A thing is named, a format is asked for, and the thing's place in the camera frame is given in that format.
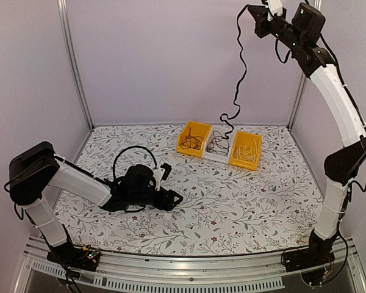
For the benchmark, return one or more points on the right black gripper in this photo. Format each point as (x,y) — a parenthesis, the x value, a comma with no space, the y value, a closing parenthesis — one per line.
(260,13)

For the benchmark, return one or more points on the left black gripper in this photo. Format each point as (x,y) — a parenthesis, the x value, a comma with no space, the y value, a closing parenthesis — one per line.
(169,199)

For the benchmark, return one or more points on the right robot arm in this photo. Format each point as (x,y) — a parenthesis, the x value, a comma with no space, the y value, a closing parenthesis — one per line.
(301,35)

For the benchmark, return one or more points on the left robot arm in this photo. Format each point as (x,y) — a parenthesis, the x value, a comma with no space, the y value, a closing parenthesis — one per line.
(40,166)

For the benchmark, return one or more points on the large yellow plastic bin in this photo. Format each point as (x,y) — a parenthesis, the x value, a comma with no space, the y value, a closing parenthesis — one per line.
(191,140)

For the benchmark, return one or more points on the white translucent plastic bin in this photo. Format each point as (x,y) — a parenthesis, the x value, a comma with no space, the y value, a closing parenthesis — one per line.
(217,147)

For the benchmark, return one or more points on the small yellow plastic bin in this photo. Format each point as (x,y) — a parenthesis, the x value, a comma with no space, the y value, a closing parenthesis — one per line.
(246,150)

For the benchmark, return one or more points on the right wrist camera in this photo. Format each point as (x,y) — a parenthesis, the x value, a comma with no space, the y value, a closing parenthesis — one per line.
(274,8)

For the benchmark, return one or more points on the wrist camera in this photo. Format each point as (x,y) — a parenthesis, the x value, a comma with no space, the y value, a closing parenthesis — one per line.
(161,174)
(274,8)

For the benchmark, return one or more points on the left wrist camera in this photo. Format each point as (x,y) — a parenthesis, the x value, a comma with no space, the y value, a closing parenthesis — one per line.
(161,174)

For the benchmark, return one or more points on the right aluminium frame post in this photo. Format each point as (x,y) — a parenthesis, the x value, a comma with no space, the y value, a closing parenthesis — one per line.
(317,4)

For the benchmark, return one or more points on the aluminium frame post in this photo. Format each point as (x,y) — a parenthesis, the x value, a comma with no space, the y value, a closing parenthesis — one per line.
(317,4)
(74,68)

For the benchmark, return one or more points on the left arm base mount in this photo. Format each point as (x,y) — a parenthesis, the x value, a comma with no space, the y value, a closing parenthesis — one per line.
(69,255)

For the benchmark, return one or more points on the front aluminium rail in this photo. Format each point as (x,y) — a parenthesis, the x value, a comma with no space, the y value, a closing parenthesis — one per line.
(125,272)

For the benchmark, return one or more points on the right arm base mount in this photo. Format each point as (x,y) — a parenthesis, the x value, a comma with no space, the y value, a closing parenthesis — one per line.
(318,257)

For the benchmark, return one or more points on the left aluminium frame post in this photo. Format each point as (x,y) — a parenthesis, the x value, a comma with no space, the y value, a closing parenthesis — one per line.
(74,68)

